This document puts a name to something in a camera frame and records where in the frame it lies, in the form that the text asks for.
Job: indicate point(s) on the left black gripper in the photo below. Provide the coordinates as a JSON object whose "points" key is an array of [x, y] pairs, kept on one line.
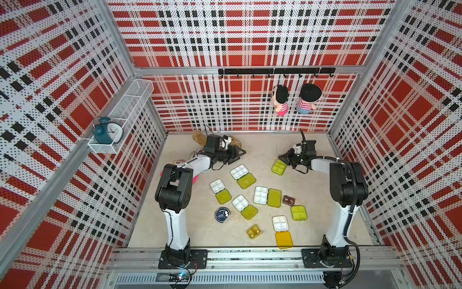
{"points": [[234, 155]]}

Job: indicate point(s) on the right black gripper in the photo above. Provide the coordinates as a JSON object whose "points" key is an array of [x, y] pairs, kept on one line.
{"points": [[286, 158]]}

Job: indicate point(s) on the green pillbox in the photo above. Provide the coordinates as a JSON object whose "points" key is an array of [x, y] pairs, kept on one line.
{"points": [[279, 167], [243, 206], [269, 197], [299, 213], [221, 193], [243, 177]]}

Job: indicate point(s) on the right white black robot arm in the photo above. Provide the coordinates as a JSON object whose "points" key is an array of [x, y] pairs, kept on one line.
{"points": [[348, 189]]}

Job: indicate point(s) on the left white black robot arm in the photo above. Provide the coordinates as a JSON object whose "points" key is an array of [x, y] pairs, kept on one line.
{"points": [[174, 193]]}

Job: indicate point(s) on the brown plush bear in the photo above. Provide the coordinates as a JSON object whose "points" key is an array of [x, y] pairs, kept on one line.
{"points": [[200, 138]]}

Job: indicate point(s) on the pink white plush toy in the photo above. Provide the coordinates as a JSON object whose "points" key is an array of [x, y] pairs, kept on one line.
{"points": [[195, 178]]}

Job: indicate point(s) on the small brown pill case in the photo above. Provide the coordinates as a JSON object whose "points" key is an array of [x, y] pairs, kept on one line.
{"points": [[287, 200]]}

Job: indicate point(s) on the doll with pink striped shirt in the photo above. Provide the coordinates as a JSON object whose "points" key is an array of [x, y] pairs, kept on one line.
{"points": [[279, 99]]}

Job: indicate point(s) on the doll with black hat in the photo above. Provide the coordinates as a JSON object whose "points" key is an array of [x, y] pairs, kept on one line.
{"points": [[309, 94]]}

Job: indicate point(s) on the round dark blue tin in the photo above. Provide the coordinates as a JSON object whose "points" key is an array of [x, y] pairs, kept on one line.
{"points": [[222, 214]]}

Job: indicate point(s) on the yellow pillbox open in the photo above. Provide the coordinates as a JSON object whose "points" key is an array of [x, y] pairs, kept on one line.
{"points": [[283, 236]]}

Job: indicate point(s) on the teal alarm clock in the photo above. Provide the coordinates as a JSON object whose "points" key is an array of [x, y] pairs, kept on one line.
{"points": [[106, 131]]}

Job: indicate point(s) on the green circuit board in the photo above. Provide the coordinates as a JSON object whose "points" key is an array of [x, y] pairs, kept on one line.
{"points": [[173, 277]]}

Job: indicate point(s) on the black hook rail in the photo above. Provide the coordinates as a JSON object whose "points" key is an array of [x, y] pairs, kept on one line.
{"points": [[330, 71]]}

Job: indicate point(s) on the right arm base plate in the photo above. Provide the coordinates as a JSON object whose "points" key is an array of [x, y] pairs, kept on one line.
{"points": [[310, 258]]}

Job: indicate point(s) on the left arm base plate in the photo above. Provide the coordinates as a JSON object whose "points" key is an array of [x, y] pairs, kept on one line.
{"points": [[198, 258]]}

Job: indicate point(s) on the white wire shelf basket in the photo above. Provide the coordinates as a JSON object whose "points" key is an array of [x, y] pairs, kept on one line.
{"points": [[125, 112]]}

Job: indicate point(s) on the aluminium rail front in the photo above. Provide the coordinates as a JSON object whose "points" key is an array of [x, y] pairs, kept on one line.
{"points": [[247, 259]]}

